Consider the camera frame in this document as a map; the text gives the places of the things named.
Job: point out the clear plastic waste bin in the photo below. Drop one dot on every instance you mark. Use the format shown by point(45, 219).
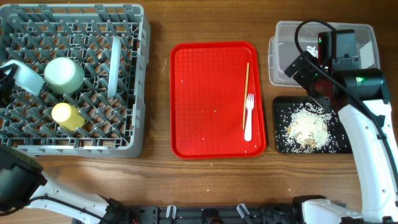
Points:
point(282, 49)

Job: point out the small light blue bowl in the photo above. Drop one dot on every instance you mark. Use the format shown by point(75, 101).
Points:
point(25, 77)

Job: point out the green bowl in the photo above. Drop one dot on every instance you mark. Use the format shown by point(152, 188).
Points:
point(64, 75)

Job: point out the grey plastic dishwasher rack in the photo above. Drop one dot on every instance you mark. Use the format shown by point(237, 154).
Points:
point(35, 34)

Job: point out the black plastic tray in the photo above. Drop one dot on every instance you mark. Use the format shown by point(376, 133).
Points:
point(281, 124)

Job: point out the yellow plastic cup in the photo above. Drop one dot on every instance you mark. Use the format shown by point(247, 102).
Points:
point(67, 116)

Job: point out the white plastic fork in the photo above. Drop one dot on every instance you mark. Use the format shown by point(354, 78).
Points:
point(248, 125)

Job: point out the red plastic serving tray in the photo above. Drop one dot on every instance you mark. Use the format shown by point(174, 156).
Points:
point(207, 82)

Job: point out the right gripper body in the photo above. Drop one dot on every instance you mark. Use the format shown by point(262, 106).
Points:
point(309, 76)

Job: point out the large light blue plate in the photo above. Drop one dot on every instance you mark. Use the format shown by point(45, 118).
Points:
point(114, 67)

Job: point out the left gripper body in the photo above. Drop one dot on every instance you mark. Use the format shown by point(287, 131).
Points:
point(5, 96)

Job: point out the wooden chopstick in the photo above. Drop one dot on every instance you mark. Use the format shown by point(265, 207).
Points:
point(245, 93)

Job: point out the rice and food scraps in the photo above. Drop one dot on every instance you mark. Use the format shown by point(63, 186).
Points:
point(309, 130)

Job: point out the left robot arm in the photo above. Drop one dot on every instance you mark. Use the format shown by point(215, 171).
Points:
point(25, 184)

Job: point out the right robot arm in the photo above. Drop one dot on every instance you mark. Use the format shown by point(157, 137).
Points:
point(362, 101)

